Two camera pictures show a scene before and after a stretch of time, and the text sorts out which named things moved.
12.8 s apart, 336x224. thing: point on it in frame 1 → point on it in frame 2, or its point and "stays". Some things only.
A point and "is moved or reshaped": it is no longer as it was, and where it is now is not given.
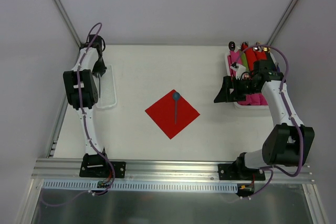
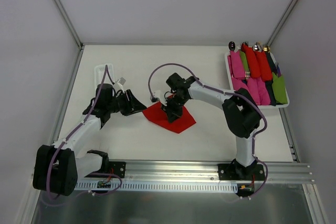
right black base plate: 236,172 stays
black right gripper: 233,91 → 172,107
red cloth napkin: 163,112 is moved or reshaped
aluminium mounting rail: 68,170 stays
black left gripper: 98,67 → 126,102
